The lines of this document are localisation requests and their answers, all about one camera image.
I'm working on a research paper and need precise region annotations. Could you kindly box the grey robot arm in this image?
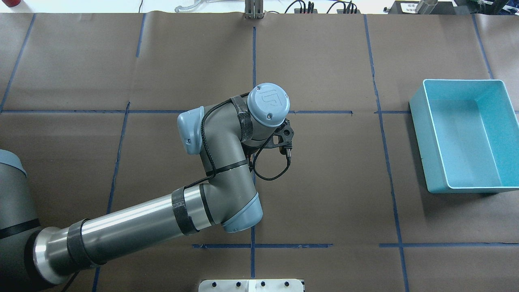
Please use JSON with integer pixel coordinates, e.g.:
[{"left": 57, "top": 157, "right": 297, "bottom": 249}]
[{"left": 1, "top": 83, "right": 293, "bottom": 292}]

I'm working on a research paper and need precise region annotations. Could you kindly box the black power strip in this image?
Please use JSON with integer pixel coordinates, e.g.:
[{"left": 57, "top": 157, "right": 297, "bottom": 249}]
[{"left": 283, "top": 0, "right": 361, "bottom": 15}]

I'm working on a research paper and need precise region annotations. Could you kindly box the turquoise plastic storage bin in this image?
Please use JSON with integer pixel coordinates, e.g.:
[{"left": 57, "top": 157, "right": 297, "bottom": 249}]
[{"left": 409, "top": 79, "right": 519, "bottom": 193}]

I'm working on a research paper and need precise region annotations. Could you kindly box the silver metal cup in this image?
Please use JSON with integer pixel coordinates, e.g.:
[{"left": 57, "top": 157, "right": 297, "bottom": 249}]
[{"left": 415, "top": 0, "right": 439, "bottom": 15}]

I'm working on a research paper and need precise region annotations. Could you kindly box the red cylinder bottle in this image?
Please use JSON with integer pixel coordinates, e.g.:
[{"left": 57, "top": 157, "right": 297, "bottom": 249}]
[{"left": 1, "top": 0, "right": 21, "bottom": 8}]

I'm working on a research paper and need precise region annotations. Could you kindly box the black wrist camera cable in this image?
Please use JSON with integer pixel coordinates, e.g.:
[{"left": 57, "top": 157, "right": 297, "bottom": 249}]
[{"left": 183, "top": 92, "right": 292, "bottom": 189}]

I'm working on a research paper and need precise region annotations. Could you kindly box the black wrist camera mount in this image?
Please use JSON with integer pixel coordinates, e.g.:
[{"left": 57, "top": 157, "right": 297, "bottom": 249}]
[{"left": 272, "top": 118, "right": 294, "bottom": 160}]

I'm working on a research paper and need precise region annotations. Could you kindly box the aluminium frame post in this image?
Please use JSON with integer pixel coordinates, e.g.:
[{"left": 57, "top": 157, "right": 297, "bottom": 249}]
[{"left": 244, "top": 0, "right": 264, "bottom": 19}]

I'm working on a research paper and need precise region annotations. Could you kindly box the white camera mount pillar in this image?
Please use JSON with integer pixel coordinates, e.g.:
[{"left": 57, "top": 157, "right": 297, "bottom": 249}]
[{"left": 198, "top": 279, "right": 305, "bottom": 292}]

